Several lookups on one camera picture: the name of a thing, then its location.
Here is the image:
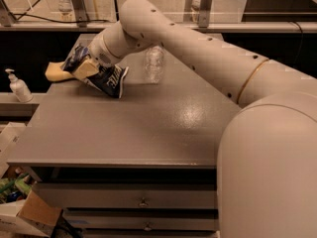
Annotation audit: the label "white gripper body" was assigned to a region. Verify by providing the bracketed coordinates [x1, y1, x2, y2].
[88, 34, 121, 67]

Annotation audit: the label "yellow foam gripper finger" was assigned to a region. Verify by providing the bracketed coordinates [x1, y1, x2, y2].
[71, 59, 99, 80]

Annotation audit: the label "blue potato chip bag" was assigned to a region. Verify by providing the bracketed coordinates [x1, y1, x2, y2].
[61, 44, 129, 98]

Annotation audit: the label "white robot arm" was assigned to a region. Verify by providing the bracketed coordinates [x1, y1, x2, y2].
[74, 0, 317, 238]

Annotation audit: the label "yellow sponge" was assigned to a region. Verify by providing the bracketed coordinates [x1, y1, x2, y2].
[45, 61, 74, 82]

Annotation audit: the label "clear plastic water bottle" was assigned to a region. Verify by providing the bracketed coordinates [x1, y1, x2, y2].
[144, 46, 164, 84]

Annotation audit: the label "white pump dispenser bottle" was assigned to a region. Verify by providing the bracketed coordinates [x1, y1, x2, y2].
[5, 68, 33, 103]

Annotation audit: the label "grey drawer cabinet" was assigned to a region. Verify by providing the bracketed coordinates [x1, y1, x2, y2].
[9, 54, 240, 238]

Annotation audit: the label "top grey drawer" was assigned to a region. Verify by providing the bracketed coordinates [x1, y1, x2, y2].
[34, 183, 217, 209]

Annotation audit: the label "grey drawer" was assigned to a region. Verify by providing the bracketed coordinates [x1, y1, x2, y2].
[63, 209, 219, 231]
[34, 183, 217, 209]

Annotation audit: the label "middle grey drawer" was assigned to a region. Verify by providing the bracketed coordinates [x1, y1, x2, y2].
[63, 209, 219, 231]

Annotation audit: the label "cardboard box with items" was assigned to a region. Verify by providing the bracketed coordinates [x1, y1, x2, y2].
[0, 122, 60, 237]

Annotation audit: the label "grey metal rail frame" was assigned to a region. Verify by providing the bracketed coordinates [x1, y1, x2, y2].
[1, 0, 317, 34]

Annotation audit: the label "black cable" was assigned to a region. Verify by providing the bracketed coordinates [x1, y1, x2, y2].
[9, 0, 112, 25]

